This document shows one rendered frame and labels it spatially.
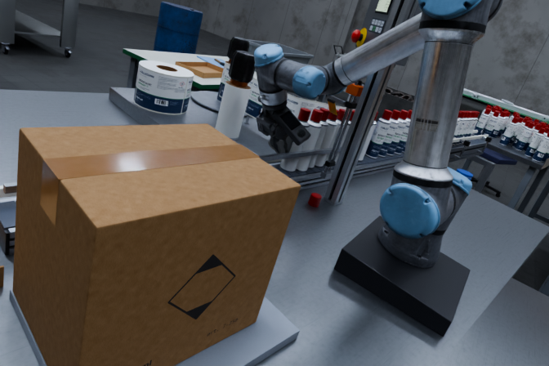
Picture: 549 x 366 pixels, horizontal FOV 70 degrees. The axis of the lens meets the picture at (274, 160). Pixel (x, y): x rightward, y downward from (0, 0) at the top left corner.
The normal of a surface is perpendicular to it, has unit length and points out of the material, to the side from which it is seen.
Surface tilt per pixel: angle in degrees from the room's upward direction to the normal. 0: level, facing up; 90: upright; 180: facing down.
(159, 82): 90
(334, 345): 0
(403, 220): 98
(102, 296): 90
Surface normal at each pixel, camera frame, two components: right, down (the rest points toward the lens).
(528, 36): -0.55, 0.16
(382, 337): 0.27, -0.89
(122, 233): 0.68, 0.44
